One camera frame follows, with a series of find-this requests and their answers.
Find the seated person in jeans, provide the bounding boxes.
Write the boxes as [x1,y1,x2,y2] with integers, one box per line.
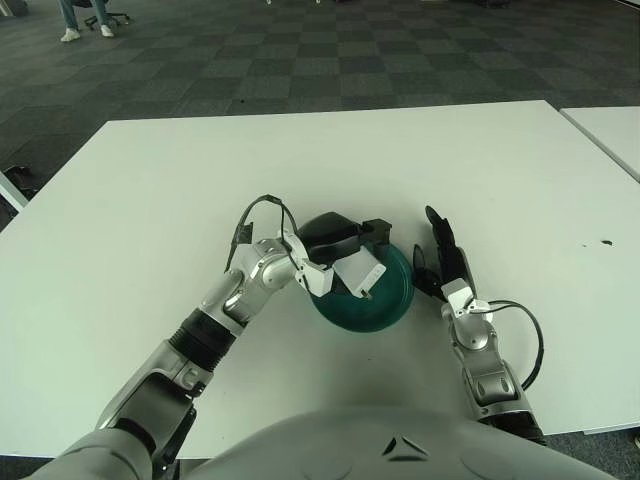
[59,0,116,43]

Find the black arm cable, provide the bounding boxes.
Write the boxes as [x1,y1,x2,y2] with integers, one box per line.
[222,193,302,274]
[485,299,546,390]

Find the grey robot torso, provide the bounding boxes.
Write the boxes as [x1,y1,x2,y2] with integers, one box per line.
[178,409,640,480]

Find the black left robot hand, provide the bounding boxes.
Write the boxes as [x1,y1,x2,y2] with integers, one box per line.
[293,211,393,297]

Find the white charger plug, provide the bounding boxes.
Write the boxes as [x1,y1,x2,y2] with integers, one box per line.
[333,249,388,301]

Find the teal round plate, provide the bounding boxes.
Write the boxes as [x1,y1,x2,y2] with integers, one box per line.
[305,242,416,335]

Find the white side table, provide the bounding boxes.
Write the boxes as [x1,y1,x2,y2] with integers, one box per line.
[558,105,640,183]
[0,169,31,212]

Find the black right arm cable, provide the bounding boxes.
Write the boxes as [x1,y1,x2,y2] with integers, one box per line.
[485,299,546,390]

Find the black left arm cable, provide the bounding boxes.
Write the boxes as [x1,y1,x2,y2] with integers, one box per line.
[222,193,302,274]

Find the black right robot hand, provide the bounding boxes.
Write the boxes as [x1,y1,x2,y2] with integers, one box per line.
[411,204,479,302]

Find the black office chair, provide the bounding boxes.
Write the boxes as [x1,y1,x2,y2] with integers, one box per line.
[73,0,133,29]

